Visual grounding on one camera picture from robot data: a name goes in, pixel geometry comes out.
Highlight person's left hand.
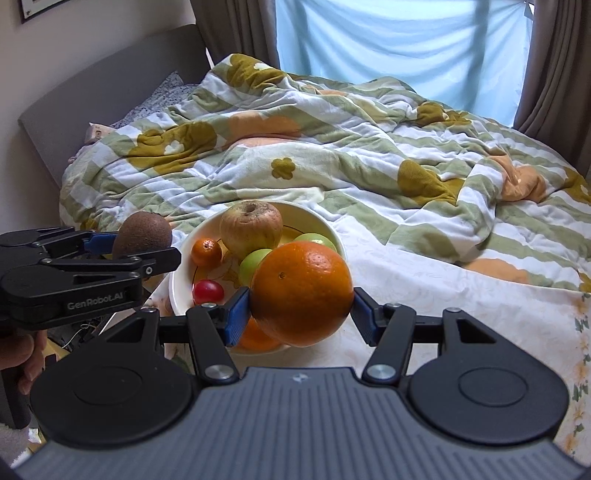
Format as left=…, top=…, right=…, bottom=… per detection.
left=0, top=329, right=49, bottom=395

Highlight cream floral tablecloth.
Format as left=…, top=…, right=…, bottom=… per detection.
left=143, top=222, right=591, bottom=462

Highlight grey patterned pillow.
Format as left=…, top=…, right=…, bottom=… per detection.
left=111, top=71, right=199, bottom=130

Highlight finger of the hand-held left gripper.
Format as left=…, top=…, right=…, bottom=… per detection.
left=44, top=248, right=182, bottom=283
left=0, top=227, right=120, bottom=264

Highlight dark picture frame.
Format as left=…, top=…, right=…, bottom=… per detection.
left=18, top=0, right=61, bottom=25

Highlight medium orange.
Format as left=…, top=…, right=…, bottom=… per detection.
left=238, top=316, right=284, bottom=350

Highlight small orange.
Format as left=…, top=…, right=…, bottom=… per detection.
left=191, top=237, right=222, bottom=268

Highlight cream oval dish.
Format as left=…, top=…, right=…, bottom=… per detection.
left=168, top=200, right=348, bottom=355

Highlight tangled thin cables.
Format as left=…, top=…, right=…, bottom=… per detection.
left=55, top=320, right=110, bottom=352

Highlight light blue curtain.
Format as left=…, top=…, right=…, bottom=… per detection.
left=274, top=0, right=532, bottom=127

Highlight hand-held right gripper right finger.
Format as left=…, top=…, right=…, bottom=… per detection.
left=352, top=287, right=504, bottom=387

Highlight small red tomato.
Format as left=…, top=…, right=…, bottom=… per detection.
left=192, top=280, right=225, bottom=305

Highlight small green apple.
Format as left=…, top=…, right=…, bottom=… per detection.
left=293, top=233, right=338, bottom=254

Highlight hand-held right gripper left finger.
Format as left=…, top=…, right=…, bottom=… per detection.
left=99, top=286, right=252, bottom=387

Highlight grey headboard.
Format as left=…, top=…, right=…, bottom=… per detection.
left=17, top=23, right=218, bottom=188

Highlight yellow red apple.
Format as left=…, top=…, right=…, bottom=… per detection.
left=219, top=201, right=284, bottom=259

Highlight brown curtain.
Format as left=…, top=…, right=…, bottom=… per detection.
left=189, top=0, right=280, bottom=70
left=512, top=0, right=591, bottom=174

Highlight large green apple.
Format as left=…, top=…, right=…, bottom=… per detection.
left=238, top=248, right=274, bottom=288

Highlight brown kiwi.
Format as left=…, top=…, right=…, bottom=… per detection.
left=112, top=211, right=173, bottom=259

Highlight large orange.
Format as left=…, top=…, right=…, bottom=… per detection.
left=249, top=241, right=355, bottom=348

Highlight striped floral blanket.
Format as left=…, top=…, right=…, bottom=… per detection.
left=59, top=53, right=591, bottom=294

